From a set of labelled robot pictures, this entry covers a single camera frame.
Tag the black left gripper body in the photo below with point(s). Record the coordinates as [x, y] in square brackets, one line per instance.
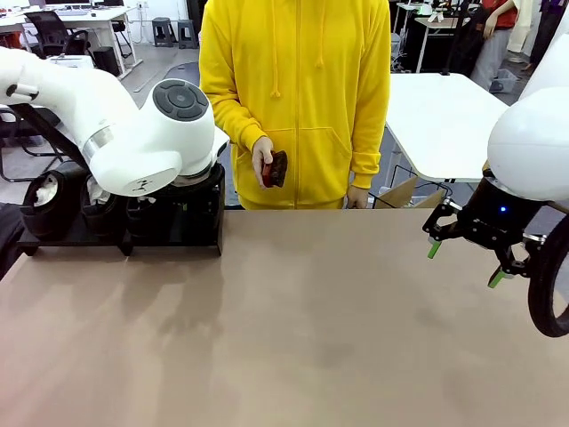
[200, 191]

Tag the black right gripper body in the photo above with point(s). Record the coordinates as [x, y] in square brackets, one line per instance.
[493, 222]

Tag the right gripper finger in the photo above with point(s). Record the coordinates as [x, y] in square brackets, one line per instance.
[497, 278]
[433, 250]

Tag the brown shoe brush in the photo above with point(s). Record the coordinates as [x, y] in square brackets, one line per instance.
[276, 168]

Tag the person's left forearm yellow sleeve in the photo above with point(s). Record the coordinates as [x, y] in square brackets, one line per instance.
[369, 133]

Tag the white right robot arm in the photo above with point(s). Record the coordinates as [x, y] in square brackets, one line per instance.
[533, 142]

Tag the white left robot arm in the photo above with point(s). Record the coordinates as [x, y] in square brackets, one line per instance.
[146, 142]

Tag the person's right forearm yellow sleeve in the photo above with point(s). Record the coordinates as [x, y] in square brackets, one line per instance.
[229, 120]

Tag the black shoe stand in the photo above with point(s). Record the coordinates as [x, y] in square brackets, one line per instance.
[219, 236]
[75, 242]

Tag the person's right hand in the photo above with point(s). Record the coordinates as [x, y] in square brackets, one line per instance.
[260, 153]

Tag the person's left hand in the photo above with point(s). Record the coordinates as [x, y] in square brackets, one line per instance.
[357, 198]

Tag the white paper shoe stuffing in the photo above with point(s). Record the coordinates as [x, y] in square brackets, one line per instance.
[44, 193]
[95, 191]
[146, 200]

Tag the brown cardboard box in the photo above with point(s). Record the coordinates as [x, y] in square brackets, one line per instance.
[400, 191]

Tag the person in yellow hoodie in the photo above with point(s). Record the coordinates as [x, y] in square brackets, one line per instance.
[293, 66]

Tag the grey plastic stool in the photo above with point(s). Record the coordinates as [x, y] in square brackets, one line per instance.
[186, 31]
[163, 26]

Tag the black computer tower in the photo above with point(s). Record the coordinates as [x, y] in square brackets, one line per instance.
[106, 60]

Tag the black hanging coat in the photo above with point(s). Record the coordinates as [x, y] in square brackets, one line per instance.
[467, 44]

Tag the white air purifier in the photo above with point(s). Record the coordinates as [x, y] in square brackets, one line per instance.
[71, 61]

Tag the cream hanging jacket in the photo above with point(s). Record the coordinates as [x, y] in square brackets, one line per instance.
[524, 26]

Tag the wooden top desk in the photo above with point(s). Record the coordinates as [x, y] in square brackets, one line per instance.
[440, 22]

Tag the mannequin with red shirt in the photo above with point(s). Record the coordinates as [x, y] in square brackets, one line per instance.
[507, 15]

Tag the white office desk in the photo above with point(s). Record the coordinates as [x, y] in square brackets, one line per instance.
[89, 15]

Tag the black mesh office chair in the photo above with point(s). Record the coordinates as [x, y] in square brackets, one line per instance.
[49, 31]

